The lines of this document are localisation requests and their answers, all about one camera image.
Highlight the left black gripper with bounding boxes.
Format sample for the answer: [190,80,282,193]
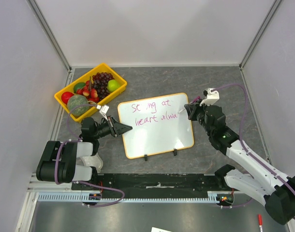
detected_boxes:
[93,116,132,139]

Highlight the purple whiteboard marker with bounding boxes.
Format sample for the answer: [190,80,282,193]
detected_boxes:
[178,96,201,114]

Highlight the yellow-framed whiteboard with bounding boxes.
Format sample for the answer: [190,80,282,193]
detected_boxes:
[118,93,194,159]

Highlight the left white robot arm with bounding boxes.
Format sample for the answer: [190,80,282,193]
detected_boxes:
[36,116,133,190]

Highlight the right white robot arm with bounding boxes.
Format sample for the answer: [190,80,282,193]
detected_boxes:
[184,100,295,225]

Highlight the white whiteboard eraser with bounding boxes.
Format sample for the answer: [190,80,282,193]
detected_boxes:
[80,154,103,173]

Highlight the red cherry bunch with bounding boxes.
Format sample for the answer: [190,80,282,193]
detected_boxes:
[80,81,100,103]

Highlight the light green apple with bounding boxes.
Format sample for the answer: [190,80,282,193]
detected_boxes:
[107,79,120,93]

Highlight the yellow plastic fruit bin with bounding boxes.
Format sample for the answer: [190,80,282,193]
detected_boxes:
[54,63,127,113]

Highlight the green netted melon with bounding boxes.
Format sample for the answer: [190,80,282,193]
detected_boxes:
[67,95,90,117]

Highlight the dark purple grape bunch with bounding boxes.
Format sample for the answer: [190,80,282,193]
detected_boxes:
[92,72,114,100]

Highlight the green lime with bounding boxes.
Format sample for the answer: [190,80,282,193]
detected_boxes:
[73,82,86,94]

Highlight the red apple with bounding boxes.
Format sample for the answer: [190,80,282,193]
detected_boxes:
[61,91,74,104]

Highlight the white paper sheet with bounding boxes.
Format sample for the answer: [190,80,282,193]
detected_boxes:
[151,227,171,232]

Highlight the red pen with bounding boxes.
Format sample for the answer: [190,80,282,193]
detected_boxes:
[258,214,263,232]

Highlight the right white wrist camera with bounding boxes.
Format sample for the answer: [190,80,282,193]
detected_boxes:
[200,88,220,106]

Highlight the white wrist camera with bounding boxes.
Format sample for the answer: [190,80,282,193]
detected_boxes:
[200,88,220,106]
[94,104,109,120]

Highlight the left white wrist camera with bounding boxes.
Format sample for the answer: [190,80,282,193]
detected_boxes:
[94,104,109,120]

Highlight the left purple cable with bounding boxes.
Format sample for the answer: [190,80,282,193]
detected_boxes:
[54,104,125,208]

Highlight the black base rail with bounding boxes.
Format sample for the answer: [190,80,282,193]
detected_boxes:
[71,172,245,200]

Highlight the white slotted cable duct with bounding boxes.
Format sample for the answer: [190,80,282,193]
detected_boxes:
[38,192,220,203]

